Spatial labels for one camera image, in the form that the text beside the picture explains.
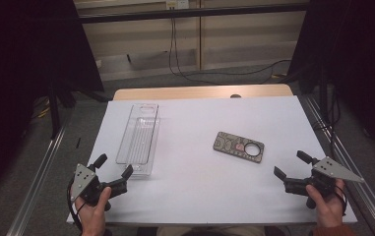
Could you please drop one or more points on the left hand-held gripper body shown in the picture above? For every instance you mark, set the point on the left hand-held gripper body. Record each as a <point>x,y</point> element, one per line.
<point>84,178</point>

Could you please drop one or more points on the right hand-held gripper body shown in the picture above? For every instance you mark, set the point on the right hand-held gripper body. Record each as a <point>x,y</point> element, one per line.
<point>332,170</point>

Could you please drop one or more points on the clear plastic rack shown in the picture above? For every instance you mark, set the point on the clear plastic rack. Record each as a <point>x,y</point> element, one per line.
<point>139,141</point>

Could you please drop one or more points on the person's right hand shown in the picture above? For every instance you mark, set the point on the person's right hand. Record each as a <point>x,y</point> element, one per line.
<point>329,209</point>

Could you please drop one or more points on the person's left hand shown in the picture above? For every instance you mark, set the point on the person's left hand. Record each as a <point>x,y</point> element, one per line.
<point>93,218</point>

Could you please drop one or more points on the small black floor object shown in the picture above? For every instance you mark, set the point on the small black floor object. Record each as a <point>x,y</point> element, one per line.
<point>78,143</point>

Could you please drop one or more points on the black metal stand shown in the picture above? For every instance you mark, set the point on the black metal stand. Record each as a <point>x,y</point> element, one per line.
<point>54,111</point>

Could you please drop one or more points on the white table board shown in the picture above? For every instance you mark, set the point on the white table board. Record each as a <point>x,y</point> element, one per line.
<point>201,190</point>

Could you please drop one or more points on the wooden table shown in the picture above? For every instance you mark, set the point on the wooden table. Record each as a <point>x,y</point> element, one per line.
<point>191,92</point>

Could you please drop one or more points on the black curtain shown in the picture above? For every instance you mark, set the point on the black curtain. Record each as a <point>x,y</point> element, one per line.
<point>355,49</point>
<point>21,65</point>

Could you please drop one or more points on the black horizontal bar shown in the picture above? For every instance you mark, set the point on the black horizontal bar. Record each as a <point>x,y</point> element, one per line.
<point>191,13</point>

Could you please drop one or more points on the metal floor rail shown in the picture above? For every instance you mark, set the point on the metal floor rail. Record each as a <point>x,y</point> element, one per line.
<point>34,187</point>
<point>365,200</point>

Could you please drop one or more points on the wall power outlet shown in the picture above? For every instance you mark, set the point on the wall power outlet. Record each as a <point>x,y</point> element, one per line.
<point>177,4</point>

